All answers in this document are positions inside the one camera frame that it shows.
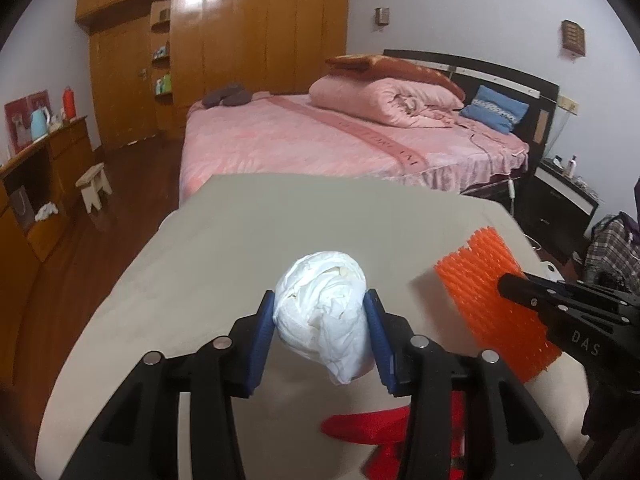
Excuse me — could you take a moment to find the orange spiky mat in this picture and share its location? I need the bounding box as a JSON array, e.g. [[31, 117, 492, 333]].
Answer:
[[435, 228, 561, 382]]

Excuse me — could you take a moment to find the red cloth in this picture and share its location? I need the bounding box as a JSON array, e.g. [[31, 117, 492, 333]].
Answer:
[[320, 391, 466, 480]]

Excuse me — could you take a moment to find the white diaper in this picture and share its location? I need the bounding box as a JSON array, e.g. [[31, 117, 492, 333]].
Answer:
[[272, 252, 373, 385]]

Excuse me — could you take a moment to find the plaid bag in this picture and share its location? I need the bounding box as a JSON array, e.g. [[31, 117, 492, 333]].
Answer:
[[584, 211, 639, 296]]

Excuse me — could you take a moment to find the black white nightstand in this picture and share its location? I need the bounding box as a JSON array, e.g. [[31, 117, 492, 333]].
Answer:
[[515, 159, 599, 264]]

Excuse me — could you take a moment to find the white lotion bottle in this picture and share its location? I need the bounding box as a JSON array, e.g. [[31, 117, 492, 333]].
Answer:
[[564, 156, 577, 179]]

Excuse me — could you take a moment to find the blue pillow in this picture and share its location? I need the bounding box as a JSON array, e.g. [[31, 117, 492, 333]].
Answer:
[[459, 84, 529, 133]]

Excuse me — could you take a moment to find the black headboard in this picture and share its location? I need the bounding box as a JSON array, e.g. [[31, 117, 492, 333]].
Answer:
[[383, 49, 560, 152]]

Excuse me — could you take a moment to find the folded pink quilt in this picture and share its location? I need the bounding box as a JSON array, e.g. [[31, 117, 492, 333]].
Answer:
[[309, 76, 464, 128]]

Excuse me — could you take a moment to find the small wooden stool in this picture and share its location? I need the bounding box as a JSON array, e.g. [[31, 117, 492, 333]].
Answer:
[[75, 162, 113, 214]]

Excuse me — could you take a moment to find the wooden sideboard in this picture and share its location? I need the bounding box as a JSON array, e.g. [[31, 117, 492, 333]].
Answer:
[[0, 117, 94, 387]]

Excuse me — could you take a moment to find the dark red pillow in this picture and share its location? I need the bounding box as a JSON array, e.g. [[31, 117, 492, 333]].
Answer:
[[326, 54, 465, 101]]

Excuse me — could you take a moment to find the pink covered bed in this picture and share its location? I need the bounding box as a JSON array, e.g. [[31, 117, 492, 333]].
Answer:
[[179, 96, 529, 202]]

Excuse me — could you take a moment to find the light blue kettle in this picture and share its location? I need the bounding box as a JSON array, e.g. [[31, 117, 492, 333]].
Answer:
[[30, 106, 51, 142]]

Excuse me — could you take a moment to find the red thermos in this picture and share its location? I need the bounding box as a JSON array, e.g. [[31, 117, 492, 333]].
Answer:
[[62, 86, 77, 122]]

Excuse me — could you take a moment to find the wooden wardrobe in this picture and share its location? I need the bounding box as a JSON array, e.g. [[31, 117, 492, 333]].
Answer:
[[75, 0, 348, 151]]

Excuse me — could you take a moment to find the white power strip cable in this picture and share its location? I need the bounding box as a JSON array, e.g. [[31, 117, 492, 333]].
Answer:
[[505, 176, 544, 252]]

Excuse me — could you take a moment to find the beige wall socket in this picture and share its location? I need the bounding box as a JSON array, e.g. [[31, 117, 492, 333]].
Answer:
[[556, 94, 579, 115]]

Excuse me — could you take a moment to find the brown wall lamp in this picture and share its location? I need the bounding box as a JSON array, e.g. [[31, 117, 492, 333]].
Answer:
[[561, 20, 586, 56]]

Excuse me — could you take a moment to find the red picture frame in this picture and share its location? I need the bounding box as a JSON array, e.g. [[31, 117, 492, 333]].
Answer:
[[4, 90, 51, 154]]

